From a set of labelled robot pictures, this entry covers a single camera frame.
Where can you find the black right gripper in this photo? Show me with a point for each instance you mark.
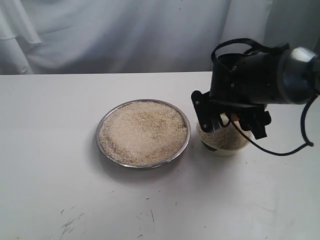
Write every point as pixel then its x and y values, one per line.
pixel 255 116

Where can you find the brown wooden cup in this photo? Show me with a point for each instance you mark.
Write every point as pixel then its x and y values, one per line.
pixel 234 118

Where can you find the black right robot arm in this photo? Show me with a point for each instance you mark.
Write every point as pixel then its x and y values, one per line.
pixel 243 84

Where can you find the white bowl of rice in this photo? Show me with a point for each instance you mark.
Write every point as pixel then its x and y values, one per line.
pixel 226 141

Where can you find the steel plate of rice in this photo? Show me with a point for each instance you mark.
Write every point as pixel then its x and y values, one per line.
pixel 143 134

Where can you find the white fabric backdrop curtain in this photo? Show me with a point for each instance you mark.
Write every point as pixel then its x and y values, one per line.
pixel 142 36

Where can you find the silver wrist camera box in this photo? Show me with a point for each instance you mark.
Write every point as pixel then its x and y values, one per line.
pixel 208 118

